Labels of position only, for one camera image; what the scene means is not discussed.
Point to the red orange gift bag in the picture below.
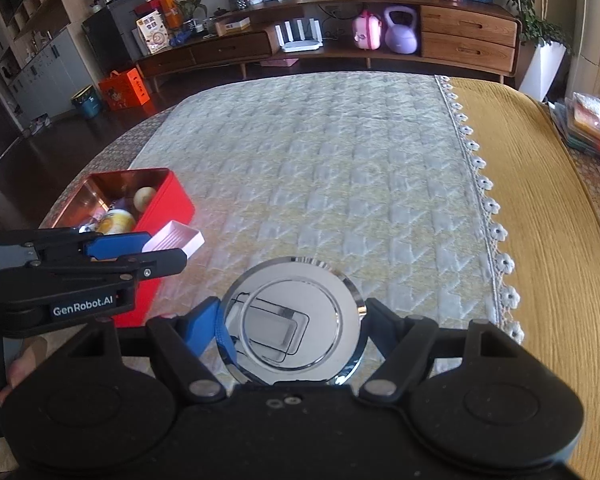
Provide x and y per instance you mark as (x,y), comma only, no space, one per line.
(172,10)

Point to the blue toy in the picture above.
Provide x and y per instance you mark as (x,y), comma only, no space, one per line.
(181,37)

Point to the black mini fridge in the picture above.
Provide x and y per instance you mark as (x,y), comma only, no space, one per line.
(110,35)

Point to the wooden tv cabinet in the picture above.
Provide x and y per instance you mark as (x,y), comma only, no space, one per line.
(470,25)

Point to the tall leafy green plant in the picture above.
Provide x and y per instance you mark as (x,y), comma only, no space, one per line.
(530,5)

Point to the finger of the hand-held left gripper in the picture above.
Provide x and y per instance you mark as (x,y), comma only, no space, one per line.
(165,262)
(120,245)

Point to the teal waste bin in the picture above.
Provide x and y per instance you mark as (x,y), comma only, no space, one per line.
(86,104)

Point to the thin-leaf potted plant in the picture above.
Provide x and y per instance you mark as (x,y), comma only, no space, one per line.
(192,10)

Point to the orange gift box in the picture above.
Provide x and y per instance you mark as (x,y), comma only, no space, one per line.
(125,91)

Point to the red tin box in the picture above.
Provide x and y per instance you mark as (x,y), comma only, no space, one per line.
(172,200)

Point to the white square planter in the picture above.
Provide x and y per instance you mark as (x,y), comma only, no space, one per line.
(542,72)

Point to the white router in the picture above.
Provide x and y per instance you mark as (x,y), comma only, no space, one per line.
(300,46)

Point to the quilted cream table mat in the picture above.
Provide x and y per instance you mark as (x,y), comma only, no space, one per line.
(330,170)

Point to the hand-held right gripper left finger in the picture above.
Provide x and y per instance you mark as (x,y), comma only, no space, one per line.
(202,325)

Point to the round silver mirror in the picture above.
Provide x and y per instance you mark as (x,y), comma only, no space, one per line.
(290,320)

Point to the white bottle with yellow label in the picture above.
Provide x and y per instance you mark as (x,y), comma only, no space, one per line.
(116,222)

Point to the purple kettlebell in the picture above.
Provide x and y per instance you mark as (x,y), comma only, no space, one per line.
(401,35)

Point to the person's left hand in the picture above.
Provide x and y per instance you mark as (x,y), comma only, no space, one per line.
(22,365)

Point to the white shelf cabinet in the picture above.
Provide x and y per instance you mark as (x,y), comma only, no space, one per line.
(35,60)

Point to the beige egg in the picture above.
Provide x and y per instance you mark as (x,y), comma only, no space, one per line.
(145,198)

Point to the yellow white small box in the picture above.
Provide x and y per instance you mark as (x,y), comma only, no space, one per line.
(232,26)

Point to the pink toy case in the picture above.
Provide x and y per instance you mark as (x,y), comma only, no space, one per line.
(367,32)

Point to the pink plastic box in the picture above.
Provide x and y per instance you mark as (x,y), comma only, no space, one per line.
(177,237)

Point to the brown white snack bag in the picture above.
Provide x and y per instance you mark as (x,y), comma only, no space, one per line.
(153,35)

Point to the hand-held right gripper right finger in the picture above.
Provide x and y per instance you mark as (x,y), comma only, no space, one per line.
(387,322)

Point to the stack of colourful booklets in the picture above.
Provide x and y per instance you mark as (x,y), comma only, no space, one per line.
(590,130)

